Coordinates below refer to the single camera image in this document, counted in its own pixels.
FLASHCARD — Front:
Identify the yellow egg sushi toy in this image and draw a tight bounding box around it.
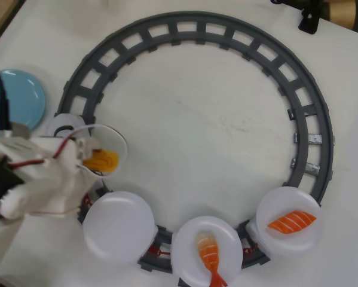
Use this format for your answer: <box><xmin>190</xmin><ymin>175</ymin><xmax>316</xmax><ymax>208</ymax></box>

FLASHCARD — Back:
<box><xmin>82</xmin><ymin>149</ymin><xmax>120</xmax><ymax>173</ymax></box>

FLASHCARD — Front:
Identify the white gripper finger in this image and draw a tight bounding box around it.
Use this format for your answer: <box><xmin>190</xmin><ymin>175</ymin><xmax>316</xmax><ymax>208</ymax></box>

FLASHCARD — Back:
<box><xmin>75</xmin><ymin>137</ymin><xmax>101</xmax><ymax>161</ymax></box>
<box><xmin>74</xmin><ymin>163</ymin><xmax>102</xmax><ymax>184</ymax></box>

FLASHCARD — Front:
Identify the white plastic sushi plate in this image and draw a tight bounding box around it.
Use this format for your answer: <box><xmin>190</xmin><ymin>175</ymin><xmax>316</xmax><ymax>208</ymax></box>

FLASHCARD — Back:
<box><xmin>82</xmin><ymin>191</ymin><xmax>156</xmax><ymax>264</ymax></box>
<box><xmin>171</xmin><ymin>215</ymin><xmax>244</xmax><ymax>287</ymax></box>
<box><xmin>255</xmin><ymin>187</ymin><xmax>322</xmax><ymax>258</ymax></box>

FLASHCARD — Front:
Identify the silver tape strip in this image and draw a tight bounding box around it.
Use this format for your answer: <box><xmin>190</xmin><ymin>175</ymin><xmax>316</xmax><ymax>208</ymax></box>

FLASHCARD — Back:
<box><xmin>292</xmin><ymin>133</ymin><xmax>336</xmax><ymax>147</ymax></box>
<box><xmin>289</xmin><ymin>157</ymin><xmax>334</xmax><ymax>180</ymax></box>

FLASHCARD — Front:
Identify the orange shrimp sushi toy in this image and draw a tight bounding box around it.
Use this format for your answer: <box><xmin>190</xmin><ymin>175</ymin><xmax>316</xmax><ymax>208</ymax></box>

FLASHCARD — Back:
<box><xmin>195</xmin><ymin>231</ymin><xmax>228</xmax><ymax>287</ymax></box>

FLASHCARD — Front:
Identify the black camera cable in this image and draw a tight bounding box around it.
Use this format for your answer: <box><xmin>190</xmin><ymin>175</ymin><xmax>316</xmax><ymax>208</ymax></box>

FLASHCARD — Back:
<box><xmin>0</xmin><ymin>58</ymin><xmax>13</xmax><ymax>132</ymax></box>

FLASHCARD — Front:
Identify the blue round dish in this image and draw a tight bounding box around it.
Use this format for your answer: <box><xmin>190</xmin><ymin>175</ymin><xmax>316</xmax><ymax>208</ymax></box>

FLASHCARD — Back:
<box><xmin>0</xmin><ymin>68</ymin><xmax>47</xmax><ymax>138</ymax></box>

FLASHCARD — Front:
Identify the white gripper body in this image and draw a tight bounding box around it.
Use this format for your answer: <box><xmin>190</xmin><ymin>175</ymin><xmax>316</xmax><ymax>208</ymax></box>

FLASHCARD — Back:
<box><xmin>0</xmin><ymin>133</ymin><xmax>92</xmax><ymax>222</ymax></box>

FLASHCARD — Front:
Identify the black clamp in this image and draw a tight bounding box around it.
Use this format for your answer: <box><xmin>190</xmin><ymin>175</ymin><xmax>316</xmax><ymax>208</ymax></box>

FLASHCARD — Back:
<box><xmin>298</xmin><ymin>0</ymin><xmax>321</xmax><ymax>34</ymax></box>

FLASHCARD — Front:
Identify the grey circular toy rail track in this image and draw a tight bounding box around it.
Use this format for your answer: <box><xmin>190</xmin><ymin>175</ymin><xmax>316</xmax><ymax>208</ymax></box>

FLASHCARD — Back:
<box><xmin>56</xmin><ymin>11</ymin><xmax>335</xmax><ymax>285</ymax></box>

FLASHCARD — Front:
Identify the brown cardboard piece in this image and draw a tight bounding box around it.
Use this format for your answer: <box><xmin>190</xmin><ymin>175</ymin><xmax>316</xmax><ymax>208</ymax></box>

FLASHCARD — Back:
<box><xmin>320</xmin><ymin>0</ymin><xmax>358</xmax><ymax>30</ymax></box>

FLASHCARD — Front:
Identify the orange salmon sushi toy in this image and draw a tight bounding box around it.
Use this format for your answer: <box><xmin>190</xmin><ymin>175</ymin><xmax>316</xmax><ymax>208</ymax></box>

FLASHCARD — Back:
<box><xmin>267</xmin><ymin>210</ymin><xmax>318</xmax><ymax>234</ymax></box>

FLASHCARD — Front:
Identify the red white servo cable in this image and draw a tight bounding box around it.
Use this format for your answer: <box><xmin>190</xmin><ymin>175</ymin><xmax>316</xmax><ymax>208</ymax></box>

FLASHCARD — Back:
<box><xmin>5</xmin><ymin>124</ymin><xmax>129</xmax><ymax>180</ymax></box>

